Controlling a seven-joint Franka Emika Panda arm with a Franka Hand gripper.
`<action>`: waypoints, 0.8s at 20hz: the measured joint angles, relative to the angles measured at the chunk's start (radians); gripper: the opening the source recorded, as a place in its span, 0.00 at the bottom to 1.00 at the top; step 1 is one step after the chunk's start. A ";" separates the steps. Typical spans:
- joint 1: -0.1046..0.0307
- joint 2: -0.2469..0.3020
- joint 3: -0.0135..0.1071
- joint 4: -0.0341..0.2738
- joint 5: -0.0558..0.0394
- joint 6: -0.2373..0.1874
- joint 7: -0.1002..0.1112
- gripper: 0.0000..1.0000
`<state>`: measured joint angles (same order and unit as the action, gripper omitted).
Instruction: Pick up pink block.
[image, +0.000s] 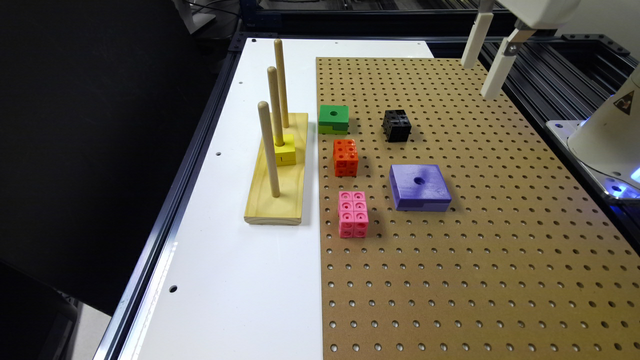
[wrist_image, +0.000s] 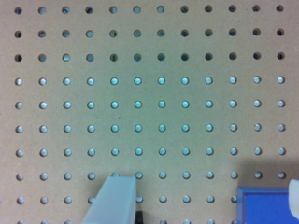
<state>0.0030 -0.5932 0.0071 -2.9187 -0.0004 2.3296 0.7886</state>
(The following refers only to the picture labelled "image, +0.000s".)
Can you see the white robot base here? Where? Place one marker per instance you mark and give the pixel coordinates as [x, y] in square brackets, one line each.
[606, 144]

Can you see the black aluminium frame rail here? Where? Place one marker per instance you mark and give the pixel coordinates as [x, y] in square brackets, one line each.
[146, 281]

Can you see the middle wooden peg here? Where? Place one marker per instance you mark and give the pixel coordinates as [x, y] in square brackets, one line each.
[275, 103]

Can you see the rear wooden peg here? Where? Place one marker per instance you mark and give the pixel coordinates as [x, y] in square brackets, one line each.
[280, 67]

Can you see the brown perforated pegboard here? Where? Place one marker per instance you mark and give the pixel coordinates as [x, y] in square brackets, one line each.
[523, 264]

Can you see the purple square block with hole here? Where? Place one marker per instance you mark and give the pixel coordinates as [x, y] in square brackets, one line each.
[419, 187]

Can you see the pink cube block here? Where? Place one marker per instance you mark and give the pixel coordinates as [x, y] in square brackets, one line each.
[353, 214]

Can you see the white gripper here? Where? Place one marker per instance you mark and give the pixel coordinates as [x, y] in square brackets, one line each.
[537, 14]

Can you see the wooden peg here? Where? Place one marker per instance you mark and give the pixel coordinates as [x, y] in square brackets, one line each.
[268, 142]
[280, 67]
[275, 103]

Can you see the yellow cube block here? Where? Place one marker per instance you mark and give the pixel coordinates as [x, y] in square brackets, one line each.
[286, 154]

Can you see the front wooden peg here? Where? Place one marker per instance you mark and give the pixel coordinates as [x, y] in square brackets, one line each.
[268, 142]

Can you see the black cube block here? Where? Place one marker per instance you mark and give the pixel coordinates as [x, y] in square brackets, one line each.
[396, 125]

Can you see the green square block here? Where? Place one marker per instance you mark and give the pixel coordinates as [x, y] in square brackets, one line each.
[333, 119]

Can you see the orange cube block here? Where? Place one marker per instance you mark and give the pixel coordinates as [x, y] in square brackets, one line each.
[345, 157]

